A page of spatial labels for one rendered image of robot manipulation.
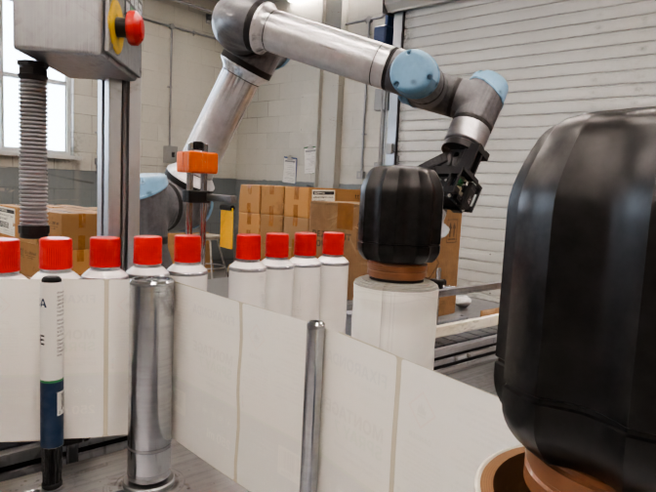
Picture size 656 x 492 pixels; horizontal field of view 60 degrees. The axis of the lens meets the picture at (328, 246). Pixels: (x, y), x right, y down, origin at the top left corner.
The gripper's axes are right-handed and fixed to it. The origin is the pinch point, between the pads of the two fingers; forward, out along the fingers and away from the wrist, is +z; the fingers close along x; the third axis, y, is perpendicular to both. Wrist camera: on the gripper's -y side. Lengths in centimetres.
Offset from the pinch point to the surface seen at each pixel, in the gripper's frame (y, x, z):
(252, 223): -352, 184, -76
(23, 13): -3, -66, 8
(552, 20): -185, 247, -320
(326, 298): 2.2, -14.6, 17.5
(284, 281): 2.8, -23.7, 18.9
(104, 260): 2, -47, 28
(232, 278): 1.1, -30.4, 22.0
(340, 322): 3.3, -11.0, 19.7
